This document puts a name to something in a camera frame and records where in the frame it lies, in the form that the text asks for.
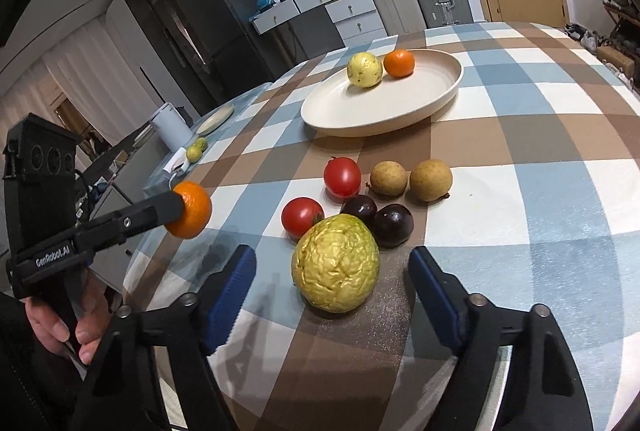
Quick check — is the cardboard box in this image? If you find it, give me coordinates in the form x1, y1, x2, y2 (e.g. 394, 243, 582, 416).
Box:
597, 46, 636, 72

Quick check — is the dark purple passion fruit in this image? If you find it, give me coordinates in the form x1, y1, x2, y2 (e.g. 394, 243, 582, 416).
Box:
340, 194, 378, 227
371, 204, 415, 248

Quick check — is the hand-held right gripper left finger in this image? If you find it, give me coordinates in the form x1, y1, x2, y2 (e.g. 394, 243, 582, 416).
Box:
72, 243, 258, 431

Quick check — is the large wrinkled yellow guava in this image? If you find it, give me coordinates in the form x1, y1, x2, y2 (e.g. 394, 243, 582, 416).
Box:
291, 214, 381, 314

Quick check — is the small yellow guava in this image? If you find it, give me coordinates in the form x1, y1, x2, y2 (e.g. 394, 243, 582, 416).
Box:
347, 52, 385, 88

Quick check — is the round brown fruit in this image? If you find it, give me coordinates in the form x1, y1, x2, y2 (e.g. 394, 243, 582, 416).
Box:
369, 160, 407, 197
409, 159, 454, 202

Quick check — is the pile of loose shoes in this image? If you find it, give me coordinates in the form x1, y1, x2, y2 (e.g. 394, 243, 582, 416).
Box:
562, 22, 601, 54

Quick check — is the person's left hand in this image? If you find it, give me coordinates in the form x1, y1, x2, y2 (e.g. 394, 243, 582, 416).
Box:
24, 271, 112, 366

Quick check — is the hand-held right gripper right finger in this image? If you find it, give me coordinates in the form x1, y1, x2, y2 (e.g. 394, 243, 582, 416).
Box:
407, 246, 596, 431

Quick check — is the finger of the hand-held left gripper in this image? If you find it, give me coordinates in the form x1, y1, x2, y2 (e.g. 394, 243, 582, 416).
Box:
75, 192, 187, 258

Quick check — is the red tomato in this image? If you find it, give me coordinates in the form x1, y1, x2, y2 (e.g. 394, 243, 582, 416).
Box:
323, 156, 362, 199
281, 196, 325, 239

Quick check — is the small cream plate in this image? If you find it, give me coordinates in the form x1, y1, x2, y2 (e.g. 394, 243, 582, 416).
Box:
196, 106, 235, 135

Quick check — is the tall dark cabinet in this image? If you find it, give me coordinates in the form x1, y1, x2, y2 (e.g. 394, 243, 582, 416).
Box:
120, 0, 216, 112

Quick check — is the white desk with drawers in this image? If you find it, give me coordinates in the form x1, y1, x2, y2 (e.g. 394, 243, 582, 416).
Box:
250, 0, 388, 48

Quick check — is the pale blue checked tablecloth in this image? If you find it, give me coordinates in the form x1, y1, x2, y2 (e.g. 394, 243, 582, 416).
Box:
142, 81, 276, 192

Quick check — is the beige curtain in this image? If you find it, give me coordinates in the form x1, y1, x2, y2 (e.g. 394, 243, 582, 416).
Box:
42, 18, 166, 162

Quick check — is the smooth orange tangerine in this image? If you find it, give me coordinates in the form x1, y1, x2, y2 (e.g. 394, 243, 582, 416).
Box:
383, 48, 416, 78
165, 181, 213, 240

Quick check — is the large cream plate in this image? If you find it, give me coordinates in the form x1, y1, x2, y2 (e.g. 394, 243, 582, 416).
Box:
300, 50, 463, 138

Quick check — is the grey refrigerator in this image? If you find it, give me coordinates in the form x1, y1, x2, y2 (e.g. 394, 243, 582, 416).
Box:
175, 0, 281, 84

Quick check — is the white kettle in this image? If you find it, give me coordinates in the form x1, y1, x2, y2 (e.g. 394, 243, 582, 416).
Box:
151, 102, 193, 148

